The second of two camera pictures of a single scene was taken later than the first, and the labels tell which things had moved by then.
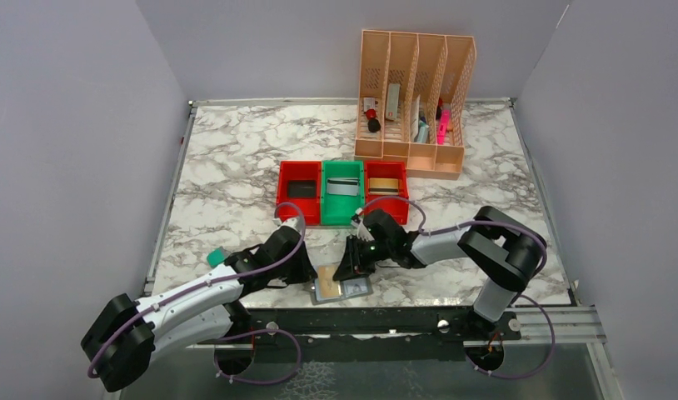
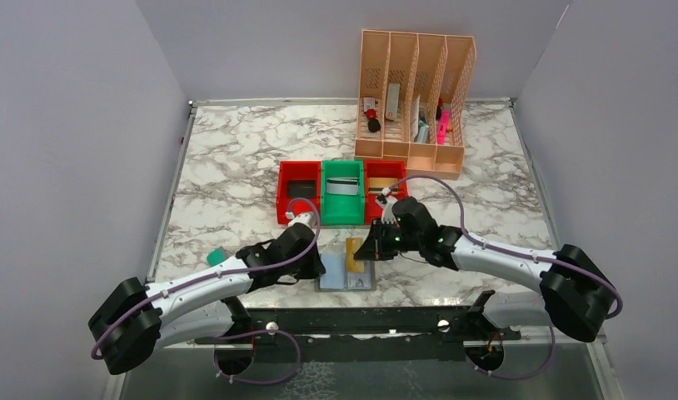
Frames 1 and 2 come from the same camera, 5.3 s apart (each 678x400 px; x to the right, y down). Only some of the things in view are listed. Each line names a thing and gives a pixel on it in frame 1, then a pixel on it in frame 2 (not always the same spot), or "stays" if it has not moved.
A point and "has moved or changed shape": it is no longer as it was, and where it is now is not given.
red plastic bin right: x=386 y=187 stays
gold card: x=328 y=286 has moved or changed shape
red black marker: x=373 y=124 stays
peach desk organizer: x=411 y=98 stays
